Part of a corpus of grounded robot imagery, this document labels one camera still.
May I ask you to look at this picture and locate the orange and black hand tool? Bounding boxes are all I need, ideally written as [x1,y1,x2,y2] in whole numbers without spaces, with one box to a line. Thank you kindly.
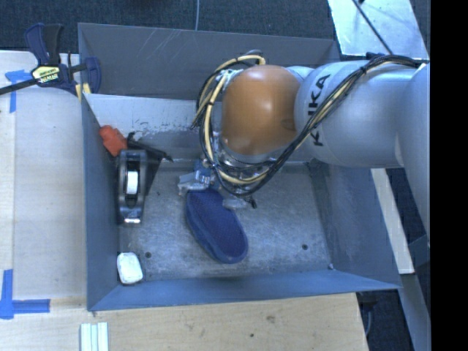
[99,124,175,164]

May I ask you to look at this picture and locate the pale wood board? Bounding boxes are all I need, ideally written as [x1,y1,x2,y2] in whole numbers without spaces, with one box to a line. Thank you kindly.
[12,85,89,301]

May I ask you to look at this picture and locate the grey metal bin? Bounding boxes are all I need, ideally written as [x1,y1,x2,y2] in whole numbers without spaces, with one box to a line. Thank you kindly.
[77,22,404,312]

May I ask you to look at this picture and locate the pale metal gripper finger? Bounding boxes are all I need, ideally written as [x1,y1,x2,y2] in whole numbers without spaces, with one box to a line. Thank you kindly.
[178,171,210,186]
[178,183,212,197]

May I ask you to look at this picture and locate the white rounded block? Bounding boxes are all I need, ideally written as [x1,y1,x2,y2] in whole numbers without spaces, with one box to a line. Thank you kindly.
[116,252,144,285]

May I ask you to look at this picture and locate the blue mesh shoe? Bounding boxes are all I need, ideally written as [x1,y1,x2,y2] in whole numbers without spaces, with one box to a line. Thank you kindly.
[184,189,250,265]

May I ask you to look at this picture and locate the grey and black tape dispenser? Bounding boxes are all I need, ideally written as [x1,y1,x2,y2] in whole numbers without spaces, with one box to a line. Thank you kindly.
[116,148,150,225]

